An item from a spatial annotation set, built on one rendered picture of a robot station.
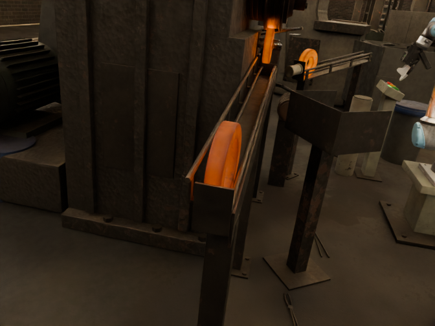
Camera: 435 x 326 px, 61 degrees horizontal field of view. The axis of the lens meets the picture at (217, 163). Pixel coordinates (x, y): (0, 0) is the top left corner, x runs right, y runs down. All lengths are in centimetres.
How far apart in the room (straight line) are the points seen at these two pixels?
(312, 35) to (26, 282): 374
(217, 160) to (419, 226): 157
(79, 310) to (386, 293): 114
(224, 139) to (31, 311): 96
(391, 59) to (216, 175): 328
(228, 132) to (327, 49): 376
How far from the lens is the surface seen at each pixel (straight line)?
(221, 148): 68
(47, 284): 151
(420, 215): 209
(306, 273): 161
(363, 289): 165
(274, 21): 166
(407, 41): 596
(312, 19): 444
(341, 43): 439
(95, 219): 170
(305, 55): 219
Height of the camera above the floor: 98
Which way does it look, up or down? 24 degrees down
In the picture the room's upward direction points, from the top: 6 degrees clockwise
